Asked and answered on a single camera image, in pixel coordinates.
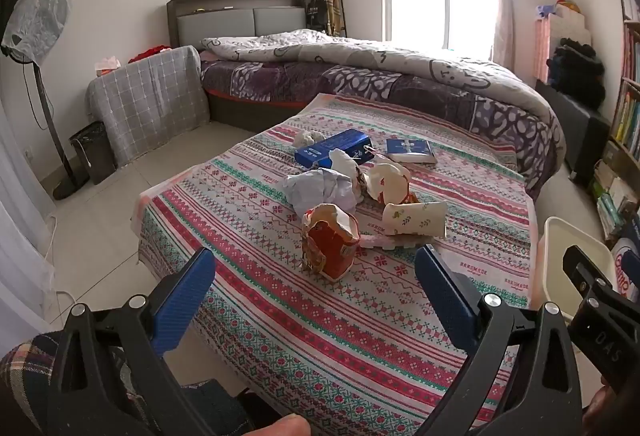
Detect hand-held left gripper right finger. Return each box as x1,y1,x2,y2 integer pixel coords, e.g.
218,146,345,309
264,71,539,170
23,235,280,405
415,245,583,436

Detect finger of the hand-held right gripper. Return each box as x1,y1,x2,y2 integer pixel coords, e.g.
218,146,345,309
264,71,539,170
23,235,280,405
562,245,617,299

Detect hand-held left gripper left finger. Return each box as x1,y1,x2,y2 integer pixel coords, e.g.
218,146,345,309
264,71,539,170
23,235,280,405
47,246,221,436

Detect white plastic bin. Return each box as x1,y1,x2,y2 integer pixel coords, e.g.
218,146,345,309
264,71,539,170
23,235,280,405
537,216,618,322

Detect crushed red paper cup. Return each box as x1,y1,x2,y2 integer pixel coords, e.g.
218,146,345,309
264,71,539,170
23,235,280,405
301,203,362,282

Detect torn orange paper cup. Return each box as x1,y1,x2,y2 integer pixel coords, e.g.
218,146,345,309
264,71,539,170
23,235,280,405
367,161,421,206

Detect blue booklet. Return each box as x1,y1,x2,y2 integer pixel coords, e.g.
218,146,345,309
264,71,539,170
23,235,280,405
385,139,437,164

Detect grey paper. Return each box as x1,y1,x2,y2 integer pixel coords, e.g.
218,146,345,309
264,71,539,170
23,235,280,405
282,167,357,217

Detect blue cardboard box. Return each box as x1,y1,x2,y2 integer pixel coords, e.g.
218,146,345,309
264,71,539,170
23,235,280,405
294,129,376,169

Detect person's right hand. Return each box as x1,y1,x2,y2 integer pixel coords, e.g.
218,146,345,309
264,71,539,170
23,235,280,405
582,377,622,436

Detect person's left hand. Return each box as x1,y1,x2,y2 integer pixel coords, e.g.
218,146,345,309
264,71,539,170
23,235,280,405
247,416,312,436

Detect blue printed water carton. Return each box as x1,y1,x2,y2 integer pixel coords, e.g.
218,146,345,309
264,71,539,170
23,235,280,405
612,223,640,302

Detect stack of floor books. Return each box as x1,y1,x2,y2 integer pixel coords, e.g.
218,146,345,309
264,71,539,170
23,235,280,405
590,156,638,242

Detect striped patterned tablecloth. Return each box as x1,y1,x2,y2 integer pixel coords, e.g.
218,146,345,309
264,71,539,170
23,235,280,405
131,94,540,436

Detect black storage bench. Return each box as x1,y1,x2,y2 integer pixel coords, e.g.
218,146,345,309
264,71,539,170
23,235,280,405
535,80,612,187

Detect rows of shelf books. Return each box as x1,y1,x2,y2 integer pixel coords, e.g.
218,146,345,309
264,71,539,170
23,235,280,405
612,24,640,149

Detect person's plaid trouser leg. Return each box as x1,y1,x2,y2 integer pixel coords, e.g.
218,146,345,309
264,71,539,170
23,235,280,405
0,331,251,436

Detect small black bin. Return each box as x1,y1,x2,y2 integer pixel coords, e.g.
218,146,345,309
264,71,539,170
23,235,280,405
69,120,117,185

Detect white sheer curtain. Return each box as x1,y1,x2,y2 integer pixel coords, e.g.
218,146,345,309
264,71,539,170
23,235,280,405
0,106,57,347

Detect wooden bookshelf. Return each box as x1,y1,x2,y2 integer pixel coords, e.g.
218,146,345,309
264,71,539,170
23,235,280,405
595,0,640,167

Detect pile of dark clothes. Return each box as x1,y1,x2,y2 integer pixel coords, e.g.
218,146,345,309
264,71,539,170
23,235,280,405
546,37,606,109

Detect grey checked cloth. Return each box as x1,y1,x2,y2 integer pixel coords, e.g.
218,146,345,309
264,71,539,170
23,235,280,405
87,45,211,167

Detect white foam box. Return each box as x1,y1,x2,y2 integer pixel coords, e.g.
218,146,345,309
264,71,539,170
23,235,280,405
550,9,593,47

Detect white cartoon print quilt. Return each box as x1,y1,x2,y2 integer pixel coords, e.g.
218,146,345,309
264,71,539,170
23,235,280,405
200,29,566,137

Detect bed with purple patterned sheet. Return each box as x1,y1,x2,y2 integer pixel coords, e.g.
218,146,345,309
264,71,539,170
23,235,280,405
167,0,568,197

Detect pink tissue box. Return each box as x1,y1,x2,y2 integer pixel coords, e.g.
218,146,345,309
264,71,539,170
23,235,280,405
95,56,123,76

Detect red cloth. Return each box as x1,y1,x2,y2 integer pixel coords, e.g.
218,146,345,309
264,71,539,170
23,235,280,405
129,45,173,64

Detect grey padded headboard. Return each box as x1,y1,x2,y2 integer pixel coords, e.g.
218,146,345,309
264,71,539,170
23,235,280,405
167,0,307,50

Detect black bag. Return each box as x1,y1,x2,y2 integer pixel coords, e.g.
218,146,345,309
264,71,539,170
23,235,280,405
306,0,328,31

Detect white cable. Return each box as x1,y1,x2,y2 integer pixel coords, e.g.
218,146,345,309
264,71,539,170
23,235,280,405
44,213,76,302

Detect pedestal fan in plastic cover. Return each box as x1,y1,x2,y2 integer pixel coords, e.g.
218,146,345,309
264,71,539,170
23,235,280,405
0,0,78,201

